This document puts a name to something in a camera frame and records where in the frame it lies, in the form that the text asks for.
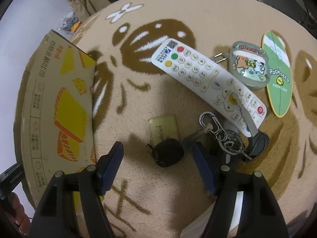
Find person's left hand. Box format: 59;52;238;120
8;192;31;236

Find brown cardboard box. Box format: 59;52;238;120
13;30;96;207

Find gold NFC card tag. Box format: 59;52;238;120
148;115;179;147

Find black handled key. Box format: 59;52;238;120
232;92;270;162

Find green cartoon oval coaster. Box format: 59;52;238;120
262;31;292;118

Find beige patterned round rug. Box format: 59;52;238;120
73;0;316;237

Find plush toys in plastic bag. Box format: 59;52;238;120
57;11;82;33

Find silver carabiner key ring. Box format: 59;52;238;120
198;111;251;158

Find black round key fob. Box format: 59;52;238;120
146;138;184;168

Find white remote control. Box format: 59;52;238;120
151;38;267;138

